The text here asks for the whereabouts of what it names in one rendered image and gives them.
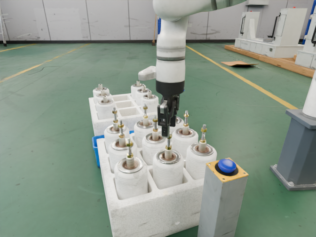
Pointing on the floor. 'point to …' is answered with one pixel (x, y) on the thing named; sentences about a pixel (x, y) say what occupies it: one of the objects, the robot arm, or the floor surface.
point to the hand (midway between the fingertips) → (169, 127)
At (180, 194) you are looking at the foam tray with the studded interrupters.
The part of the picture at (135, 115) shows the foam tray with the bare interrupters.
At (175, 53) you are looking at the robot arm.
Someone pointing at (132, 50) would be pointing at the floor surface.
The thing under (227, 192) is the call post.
